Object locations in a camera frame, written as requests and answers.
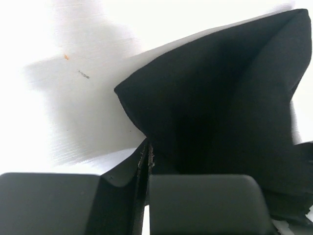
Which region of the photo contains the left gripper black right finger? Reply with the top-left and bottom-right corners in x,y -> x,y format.
149,175 -> 274,235

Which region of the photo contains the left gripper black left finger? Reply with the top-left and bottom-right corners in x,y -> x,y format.
0,140 -> 149,235

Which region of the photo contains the black skirt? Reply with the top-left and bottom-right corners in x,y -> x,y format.
114,9 -> 313,226

